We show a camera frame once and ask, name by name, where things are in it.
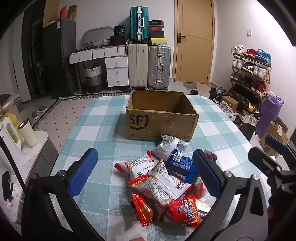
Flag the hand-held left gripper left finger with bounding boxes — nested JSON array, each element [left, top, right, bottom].
[[22, 148, 104, 241]]

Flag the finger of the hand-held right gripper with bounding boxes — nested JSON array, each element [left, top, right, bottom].
[[265, 135, 296, 153], [248, 146, 287, 174]]

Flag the large white red snack packet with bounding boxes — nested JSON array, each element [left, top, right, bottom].
[[128, 160, 195, 207]]

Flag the rows of assorted shoes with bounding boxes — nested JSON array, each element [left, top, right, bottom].
[[230, 44, 272, 102]]

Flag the small white red snack packet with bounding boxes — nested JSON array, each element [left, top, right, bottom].
[[114, 151, 156, 179]]

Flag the black storage box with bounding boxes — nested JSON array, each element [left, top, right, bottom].
[[110, 36, 127, 46]]

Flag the wooden door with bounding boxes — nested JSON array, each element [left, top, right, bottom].
[[174, 0, 214, 84]]

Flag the cardboard box with cat print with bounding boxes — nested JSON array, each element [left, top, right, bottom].
[[259, 120, 289, 158]]

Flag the tall cardboard box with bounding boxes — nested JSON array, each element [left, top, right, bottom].
[[43, 0, 60, 28]]

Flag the purple snack packet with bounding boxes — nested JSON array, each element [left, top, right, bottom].
[[203, 149, 218, 162]]

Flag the blue cookie packet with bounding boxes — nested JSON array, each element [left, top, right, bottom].
[[166, 148, 197, 183]]

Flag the woven laundry basket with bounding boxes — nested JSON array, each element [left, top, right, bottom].
[[83, 65, 104, 93]]

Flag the dark grey refrigerator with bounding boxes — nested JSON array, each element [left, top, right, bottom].
[[42, 20, 77, 96]]

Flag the silver suitcase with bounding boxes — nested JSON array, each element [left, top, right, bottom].
[[148, 45, 171, 91]]

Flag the teal suitcase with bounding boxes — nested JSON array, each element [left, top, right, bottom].
[[130, 6, 149, 43]]

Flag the white tumbler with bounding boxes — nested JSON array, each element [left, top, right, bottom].
[[18, 120, 38, 148]]

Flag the pile of sneakers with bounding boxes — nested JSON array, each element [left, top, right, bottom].
[[208, 87, 237, 116]]

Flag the white kettle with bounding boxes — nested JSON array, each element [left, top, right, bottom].
[[0, 116, 24, 152]]

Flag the grey arched mirror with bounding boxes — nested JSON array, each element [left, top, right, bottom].
[[82, 27, 114, 46]]

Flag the small brown cardboard box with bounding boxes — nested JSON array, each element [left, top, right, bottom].
[[221, 95, 239, 110]]

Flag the white side table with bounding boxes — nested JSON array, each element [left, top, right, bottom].
[[0, 130, 59, 223]]

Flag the purple bag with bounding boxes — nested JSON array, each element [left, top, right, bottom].
[[256, 91, 284, 138]]

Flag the dotted white rug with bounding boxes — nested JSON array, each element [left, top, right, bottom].
[[31, 96, 133, 130]]

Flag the wooden shoe rack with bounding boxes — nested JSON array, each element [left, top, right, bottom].
[[230, 52, 273, 109]]

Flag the black shopping bag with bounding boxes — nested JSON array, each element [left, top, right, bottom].
[[240, 120, 258, 142]]

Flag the blue cookie bag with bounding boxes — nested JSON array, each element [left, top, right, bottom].
[[153, 134, 190, 161]]

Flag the beige suitcase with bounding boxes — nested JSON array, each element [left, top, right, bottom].
[[128, 44, 148, 90]]

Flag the white dresser with drawers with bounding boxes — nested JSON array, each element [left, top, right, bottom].
[[68, 45, 129, 88]]

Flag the checked tablecloth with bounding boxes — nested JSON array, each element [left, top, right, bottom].
[[50, 94, 270, 241]]

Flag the dark tall cabinet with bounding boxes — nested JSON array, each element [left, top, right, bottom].
[[22, 7, 44, 100]]

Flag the small black device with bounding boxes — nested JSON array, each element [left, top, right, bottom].
[[2, 171, 18, 202]]

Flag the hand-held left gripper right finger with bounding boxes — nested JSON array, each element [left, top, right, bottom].
[[187, 149, 270, 241]]

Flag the black printed bag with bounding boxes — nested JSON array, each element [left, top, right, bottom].
[[113, 25, 127, 37]]

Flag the brown paper bag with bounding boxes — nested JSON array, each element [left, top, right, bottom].
[[68, 5, 78, 22]]

